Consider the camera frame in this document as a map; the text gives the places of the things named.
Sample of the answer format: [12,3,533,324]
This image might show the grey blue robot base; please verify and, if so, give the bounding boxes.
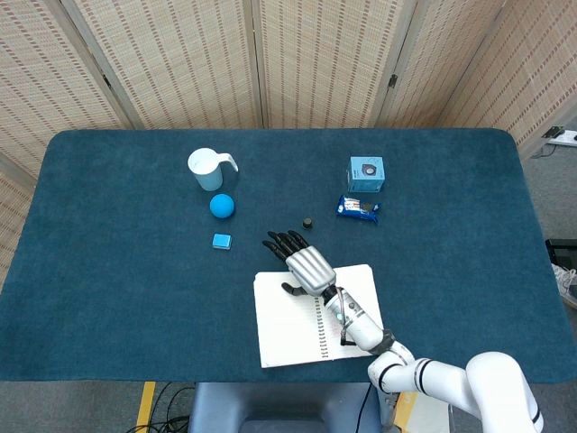
[188,382,389,433]

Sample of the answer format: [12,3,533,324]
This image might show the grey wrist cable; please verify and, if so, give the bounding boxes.
[334,286,354,347]

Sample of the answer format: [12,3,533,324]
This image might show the black power cable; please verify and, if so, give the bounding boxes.
[530,143,561,160]

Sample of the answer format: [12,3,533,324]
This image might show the white sneaker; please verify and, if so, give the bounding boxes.
[551,263,577,310]

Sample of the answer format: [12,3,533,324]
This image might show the white handled pitcher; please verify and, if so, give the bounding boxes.
[187,148,240,192]

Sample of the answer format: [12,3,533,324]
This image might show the white spiral notebook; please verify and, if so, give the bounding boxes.
[252,263,385,369]

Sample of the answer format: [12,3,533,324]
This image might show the light blue cardboard box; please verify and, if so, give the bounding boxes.
[346,156,386,194]

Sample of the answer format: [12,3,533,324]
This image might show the black case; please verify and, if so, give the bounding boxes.
[545,238,577,268]

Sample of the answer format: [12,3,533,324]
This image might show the dark blue tablecloth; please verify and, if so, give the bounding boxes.
[0,128,564,384]

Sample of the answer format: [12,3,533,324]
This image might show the black floor cables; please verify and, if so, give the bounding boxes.
[133,382,196,433]

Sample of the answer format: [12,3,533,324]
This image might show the woven folding screen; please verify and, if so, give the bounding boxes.
[0,0,577,277]

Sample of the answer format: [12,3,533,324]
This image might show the blue ball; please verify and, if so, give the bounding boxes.
[209,193,236,221]

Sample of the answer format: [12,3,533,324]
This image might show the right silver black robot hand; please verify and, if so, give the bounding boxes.
[261,230,338,299]

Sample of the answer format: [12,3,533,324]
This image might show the blue cookie packet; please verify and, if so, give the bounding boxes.
[334,194,382,226]

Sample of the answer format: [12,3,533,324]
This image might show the white power strip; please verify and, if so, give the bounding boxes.
[543,125,577,146]

